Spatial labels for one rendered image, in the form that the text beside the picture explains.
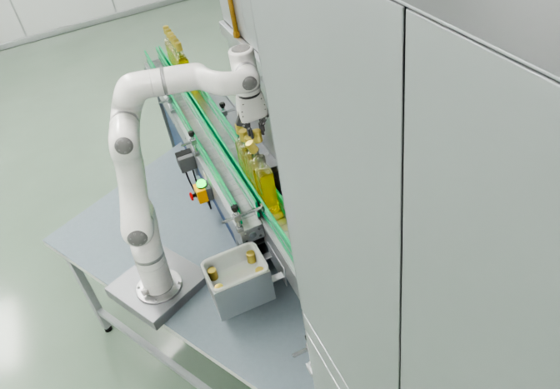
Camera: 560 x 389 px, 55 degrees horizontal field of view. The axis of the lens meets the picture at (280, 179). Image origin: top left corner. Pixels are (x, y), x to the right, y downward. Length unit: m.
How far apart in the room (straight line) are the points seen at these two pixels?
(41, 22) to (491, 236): 7.55
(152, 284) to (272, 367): 0.59
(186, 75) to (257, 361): 1.05
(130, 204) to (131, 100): 0.40
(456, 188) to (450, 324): 0.15
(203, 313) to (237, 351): 0.24
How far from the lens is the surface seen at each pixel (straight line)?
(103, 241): 2.72
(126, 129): 1.78
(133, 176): 1.91
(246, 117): 1.85
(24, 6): 7.74
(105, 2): 7.79
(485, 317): 0.46
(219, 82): 1.69
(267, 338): 2.10
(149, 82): 1.75
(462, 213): 0.42
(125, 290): 2.36
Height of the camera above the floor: 2.44
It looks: 38 degrees down
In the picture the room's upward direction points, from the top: 9 degrees counter-clockwise
